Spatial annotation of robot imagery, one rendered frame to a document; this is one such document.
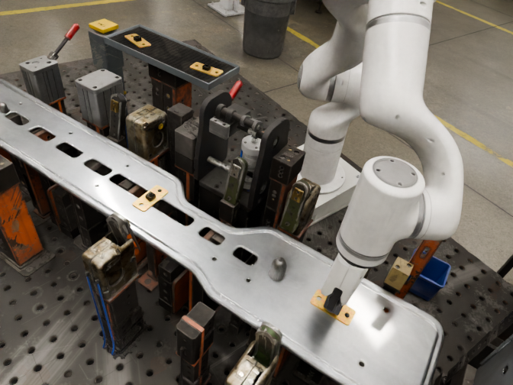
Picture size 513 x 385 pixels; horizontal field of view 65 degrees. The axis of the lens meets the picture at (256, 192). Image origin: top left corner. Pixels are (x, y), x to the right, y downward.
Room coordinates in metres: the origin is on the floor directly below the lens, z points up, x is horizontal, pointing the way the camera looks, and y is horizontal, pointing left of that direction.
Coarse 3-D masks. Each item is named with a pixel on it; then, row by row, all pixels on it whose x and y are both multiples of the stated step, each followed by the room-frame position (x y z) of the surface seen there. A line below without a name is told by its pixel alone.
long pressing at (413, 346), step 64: (0, 128) 0.80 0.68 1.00; (64, 128) 0.84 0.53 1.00; (128, 192) 0.65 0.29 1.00; (192, 256) 0.50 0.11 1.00; (256, 256) 0.53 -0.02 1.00; (320, 256) 0.55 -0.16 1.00; (256, 320) 0.38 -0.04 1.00; (320, 320) 0.40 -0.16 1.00; (384, 320) 0.43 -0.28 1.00; (384, 384) 0.30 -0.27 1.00
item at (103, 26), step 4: (100, 20) 1.18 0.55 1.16; (104, 20) 1.19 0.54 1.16; (92, 24) 1.14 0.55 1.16; (96, 24) 1.15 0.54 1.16; (100, 24) 1.15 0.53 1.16; (104, 24) 1.15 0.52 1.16; (108, 24) 1.16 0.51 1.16; (112, 24) 1.16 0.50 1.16; (116, 24) 1.17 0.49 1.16; (92, 28) 1.14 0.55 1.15; (96, 28) 1.13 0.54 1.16; (100, 28) 1.13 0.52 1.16; (104, 28) 1.13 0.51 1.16; (108, 28) 1.14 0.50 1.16; (112, 28) 1.15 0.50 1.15; (116, 28) 1.16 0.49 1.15; (104, 32) 1.12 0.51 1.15
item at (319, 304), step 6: (318, 294) 0.46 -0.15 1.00; (312, 300) 0.44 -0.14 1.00; (318, 300) 0.44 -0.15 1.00; (324, 300) 0.45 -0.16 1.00; (318, 306) 0.43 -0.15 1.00; (348, 306) 0.44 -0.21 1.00; (330, 312) 0.42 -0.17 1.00; (342, 312) 0.43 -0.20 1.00; (348, 312) 0.43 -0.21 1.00; (354, 312) 0.43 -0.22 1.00; (336, 318) 0.41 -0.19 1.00; (342, 318) 0.41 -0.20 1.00; (348, 318) 0.42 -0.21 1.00; (348, 324) 0.40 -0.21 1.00
